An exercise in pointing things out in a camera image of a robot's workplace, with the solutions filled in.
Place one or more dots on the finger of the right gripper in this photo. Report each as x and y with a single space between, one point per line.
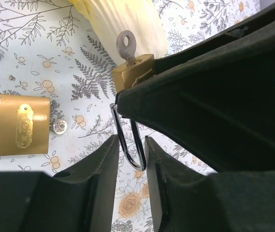
217 98

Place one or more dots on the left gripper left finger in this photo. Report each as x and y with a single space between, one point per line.
77 199

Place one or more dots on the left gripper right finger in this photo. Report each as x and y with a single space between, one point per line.
183 200

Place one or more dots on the small brass padlock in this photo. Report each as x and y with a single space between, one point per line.
125 77

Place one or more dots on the silver key in large padlock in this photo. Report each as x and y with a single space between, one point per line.
58 126

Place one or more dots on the silver key in small padlock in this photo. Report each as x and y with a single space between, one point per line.
126 46

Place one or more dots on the large brass padlock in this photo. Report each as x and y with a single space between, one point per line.
24 125

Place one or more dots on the yellow napa cabbage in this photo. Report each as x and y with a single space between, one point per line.
109 18

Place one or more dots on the floral table mat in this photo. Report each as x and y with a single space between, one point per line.
49 50

